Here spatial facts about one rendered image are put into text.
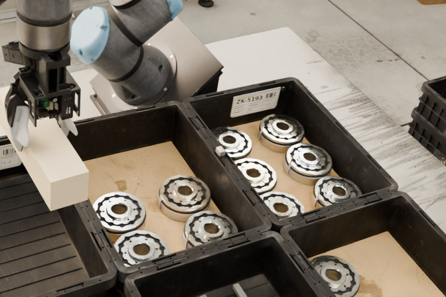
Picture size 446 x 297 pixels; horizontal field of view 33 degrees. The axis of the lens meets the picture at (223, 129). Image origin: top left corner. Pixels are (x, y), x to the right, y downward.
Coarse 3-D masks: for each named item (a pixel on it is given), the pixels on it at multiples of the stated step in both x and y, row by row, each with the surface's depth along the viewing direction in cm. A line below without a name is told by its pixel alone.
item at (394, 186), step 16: (272, 80) 171; (288, 80) 172; (208, 96) 163; (224, 96) 164; (192, 112) 157; (336, 128) 161; (352, 144) 157; (368, 160) 154; (240, 176) 144; (384, 176) 150; (256, 192) 141; (384, 192) 147; (320, 208) 140; (336, 208) 141; (272, 224) 136; (288, 224) 136
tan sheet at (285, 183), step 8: (240, 128) 172; (248, 128) 172; (256, 128) 173; (248, 136) 170; (256, 136) 170; (256, 144) 168; (256, 152) 166; (264, 152) 166; (272, 152) 167; (264, 160) 164; (272, 160) 165; (280, 160) 165; (280, 168) 163; (280, 176) 161; (288, 176) 161; (280, 184) 159; (288, 184) 159; (296, 184) 160; (304, 184) 160; (288, 192) 157; (296, 192) 158; (304, 192) 158; (304, 200) 156; (312, 208) 155
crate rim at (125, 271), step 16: (128, 112) 154; (144, 112) 156; (192, 128) 154; (208, 144) 150; (224, 160) 147; (240, 192) 141; (256, 208) 138; (96, 224) 129; (224, 240) 131; (112, 256) 124; (176, 256) 126; (128, 272) 122
